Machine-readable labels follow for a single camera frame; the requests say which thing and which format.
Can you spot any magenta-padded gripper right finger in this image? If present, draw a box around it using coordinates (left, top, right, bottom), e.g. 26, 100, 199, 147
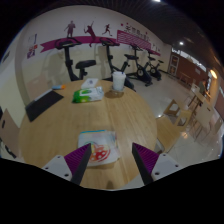
131, 142, 183, 186

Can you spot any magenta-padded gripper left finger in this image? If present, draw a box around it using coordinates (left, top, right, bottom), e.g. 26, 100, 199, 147
43, 143, 93, 186

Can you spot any wooden chairs and tables group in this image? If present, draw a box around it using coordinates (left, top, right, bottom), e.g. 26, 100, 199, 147
154, 83, 224, 154

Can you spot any black rectangular mat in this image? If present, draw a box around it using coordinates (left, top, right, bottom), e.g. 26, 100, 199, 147
25, 89, 65, 123

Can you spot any green wet wipes pack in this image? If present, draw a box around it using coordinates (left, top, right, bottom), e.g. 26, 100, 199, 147
71, 86, 105, 104

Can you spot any blue and orange tube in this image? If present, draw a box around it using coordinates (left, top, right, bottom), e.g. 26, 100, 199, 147
51, 84, 67, 91

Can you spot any brown round coaster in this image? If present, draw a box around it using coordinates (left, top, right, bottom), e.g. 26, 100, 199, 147
104, 88, 125, 99

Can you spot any white tissue pack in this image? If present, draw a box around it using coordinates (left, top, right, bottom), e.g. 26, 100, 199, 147
80, 77, 100, 90

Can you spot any white disposable cup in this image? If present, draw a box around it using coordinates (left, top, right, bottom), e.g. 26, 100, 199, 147
111, 61, 130, 92

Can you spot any brown wooden door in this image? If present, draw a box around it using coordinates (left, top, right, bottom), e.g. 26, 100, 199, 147
168, 53, 181, 78

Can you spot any glowing wall lamp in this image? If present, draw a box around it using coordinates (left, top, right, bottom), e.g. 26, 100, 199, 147
209, 68, 218, 80

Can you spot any purple wall poster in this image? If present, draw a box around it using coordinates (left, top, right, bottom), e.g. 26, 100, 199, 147
26, 49, 37, 60

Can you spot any grey wall vent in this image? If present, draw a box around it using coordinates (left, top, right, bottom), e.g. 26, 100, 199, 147
1, 49, 11, 64

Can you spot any white wall poster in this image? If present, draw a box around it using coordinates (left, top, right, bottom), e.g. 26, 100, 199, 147
27, 33, 38, 46

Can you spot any magenta wall banner decal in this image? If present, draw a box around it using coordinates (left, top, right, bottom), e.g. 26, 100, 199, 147
39, 20, 162, 57

